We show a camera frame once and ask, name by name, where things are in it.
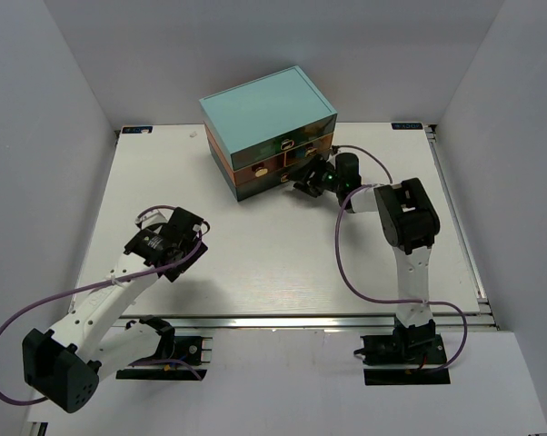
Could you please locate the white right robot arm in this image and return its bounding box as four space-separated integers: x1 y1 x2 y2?
293 153 441 329

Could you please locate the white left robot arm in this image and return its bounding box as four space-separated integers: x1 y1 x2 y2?
22 207 209 413

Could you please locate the teal drawer cabinet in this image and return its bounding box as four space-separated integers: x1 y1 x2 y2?
199 65 337 202

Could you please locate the right blue label sticker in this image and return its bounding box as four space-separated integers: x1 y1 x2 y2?
391 122 423 130

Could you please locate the blue label sticker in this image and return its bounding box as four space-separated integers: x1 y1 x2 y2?
121 125 153 134
391 122 423 130

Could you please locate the left blue label sticker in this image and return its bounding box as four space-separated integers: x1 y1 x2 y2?
121 125 153 134

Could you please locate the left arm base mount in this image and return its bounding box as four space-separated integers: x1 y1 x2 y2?
115 316 213 382

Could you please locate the aluminium table front rail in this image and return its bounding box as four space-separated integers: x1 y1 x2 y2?
113 313 496 329

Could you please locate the aluminium table rail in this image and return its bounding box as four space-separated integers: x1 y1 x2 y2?
423 124 500 330
113 313 496 329

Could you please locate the aluminium table right rail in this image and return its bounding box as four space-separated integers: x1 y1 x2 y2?
423 124 500 330

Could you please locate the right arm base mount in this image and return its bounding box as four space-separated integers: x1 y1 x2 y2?
353 334 451 386

